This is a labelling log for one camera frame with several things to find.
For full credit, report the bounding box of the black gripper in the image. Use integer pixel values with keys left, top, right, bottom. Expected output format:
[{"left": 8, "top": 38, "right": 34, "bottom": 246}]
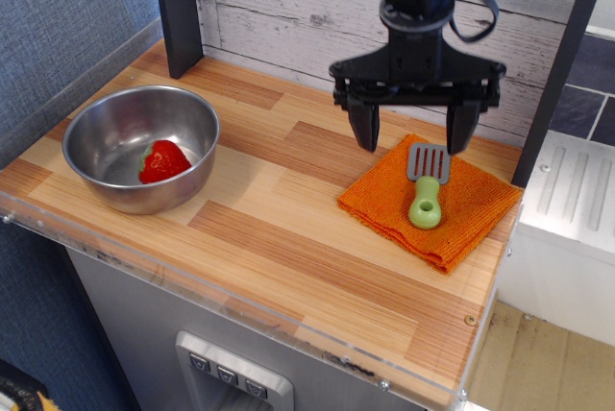
[{"left": 330, "top": 30, "right": 506, "bottom": 156}]

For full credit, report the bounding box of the green handled grey spatula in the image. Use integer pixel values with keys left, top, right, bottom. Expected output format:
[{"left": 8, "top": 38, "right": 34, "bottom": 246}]
[{"left": 406, "top": 142, "right": 451, "bottom": 230}]

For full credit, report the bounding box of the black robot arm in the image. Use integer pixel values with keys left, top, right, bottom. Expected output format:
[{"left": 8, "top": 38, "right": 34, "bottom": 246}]
[{"left": 330, "top": 0, "right": 506, "bottom": 155}]

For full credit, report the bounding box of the folded orange cloth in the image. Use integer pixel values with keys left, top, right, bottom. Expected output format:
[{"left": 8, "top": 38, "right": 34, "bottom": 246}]
[{"left": 337, "top": 134, "right": 522, "bottom": 274}]

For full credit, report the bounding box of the white ribbed side cabinet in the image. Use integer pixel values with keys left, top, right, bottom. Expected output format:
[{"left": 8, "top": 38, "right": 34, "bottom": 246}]
[{"left": 498, "top": 132, "right": 614, "bottom": 345}]

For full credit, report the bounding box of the red toy strawberry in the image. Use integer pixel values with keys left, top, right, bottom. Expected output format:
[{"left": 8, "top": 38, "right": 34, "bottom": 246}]
[{"left": 138, "top": 139, "right": 192, "bottom": 184}]

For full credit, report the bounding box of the stainless steel bowl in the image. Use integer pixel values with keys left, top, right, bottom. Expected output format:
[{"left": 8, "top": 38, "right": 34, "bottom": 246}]
[{"left": 62, "top": 85, "right": 221, "bottom": 214}]

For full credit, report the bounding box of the clear acrylic edge guard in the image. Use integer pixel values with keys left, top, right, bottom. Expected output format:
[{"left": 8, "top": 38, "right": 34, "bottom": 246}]
[{"left": 1, "top": 193, "right": 469, "bottom": 410}]

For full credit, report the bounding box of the silver dispenser button panel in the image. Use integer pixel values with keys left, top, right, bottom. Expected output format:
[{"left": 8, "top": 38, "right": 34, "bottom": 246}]
[{"left": 175, "top": 330, "right": 295, "bottom": 410}]

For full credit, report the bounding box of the grey toy fridge cabinet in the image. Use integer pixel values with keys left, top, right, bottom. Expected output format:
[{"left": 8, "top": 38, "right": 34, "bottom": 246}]
[{"left": 68, "top": 250, "right": 418, "bottom": 410}]

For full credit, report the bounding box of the yellow object at corner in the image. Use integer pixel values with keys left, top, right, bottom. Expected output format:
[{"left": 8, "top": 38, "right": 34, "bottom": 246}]
[{"left": 37, "top": 393, "right": 60, "bottom": 411}]

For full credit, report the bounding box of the dark grey right post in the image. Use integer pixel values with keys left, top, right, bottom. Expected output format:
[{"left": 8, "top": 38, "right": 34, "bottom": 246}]
[{"left": 511, "top": 0, "right": 597, "bottom": 188}]

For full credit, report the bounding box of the dark grey post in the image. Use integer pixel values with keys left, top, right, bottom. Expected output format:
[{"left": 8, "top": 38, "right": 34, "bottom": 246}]
[
  {"left": 159, "top": 0, "right": 203, "bottom": 79},
  {"left": 511, "top": 0, "right": 597, "bottom": 188}
]

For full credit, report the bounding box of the dark grey left post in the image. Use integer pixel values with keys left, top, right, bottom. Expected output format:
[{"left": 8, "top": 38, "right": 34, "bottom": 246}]
[{"left": 159, "top": 0, "right": 203, "bottom": 79}]

